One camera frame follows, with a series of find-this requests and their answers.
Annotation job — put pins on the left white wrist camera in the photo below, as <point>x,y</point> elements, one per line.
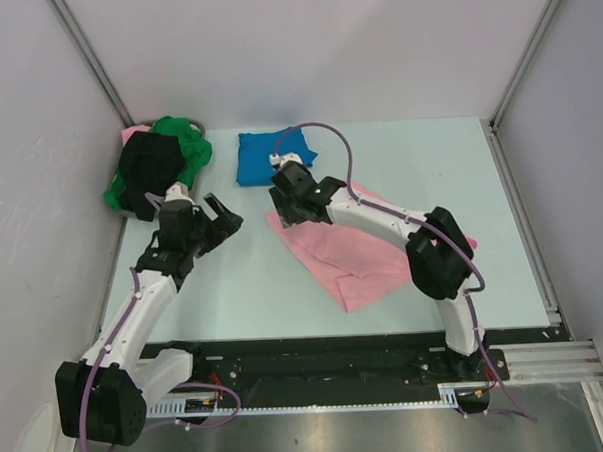
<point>178,191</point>

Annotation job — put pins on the folded blue t-shirt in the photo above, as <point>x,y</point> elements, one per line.
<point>254,167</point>

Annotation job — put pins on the black t-shirt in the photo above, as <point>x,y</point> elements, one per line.
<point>149,168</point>

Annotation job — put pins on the aluminium frame rail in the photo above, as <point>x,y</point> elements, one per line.
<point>556,362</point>

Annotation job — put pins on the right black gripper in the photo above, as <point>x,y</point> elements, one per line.
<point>289,218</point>

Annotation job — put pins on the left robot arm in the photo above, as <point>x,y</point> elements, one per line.
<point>105,395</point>

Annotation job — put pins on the white slotted cable duct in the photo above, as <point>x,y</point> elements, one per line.
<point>185,407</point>

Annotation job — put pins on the left aluminium corner post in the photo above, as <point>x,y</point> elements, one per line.
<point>79,39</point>

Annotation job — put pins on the green t-shirt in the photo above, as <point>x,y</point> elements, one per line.
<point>196,151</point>

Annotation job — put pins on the right aluminium corner post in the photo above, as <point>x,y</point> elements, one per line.
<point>547,16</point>

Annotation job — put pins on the grey laundry basket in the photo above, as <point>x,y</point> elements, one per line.
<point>200,127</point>

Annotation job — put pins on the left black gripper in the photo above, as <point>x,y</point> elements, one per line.
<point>220,228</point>

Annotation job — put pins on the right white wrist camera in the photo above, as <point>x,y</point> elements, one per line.
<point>277,161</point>

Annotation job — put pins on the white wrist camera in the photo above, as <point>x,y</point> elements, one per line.
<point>277,161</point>
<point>178,191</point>

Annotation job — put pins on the aluminium corner post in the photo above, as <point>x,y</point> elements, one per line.
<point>547,16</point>
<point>79,39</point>

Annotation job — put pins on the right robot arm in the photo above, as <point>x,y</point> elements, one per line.
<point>440,258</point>

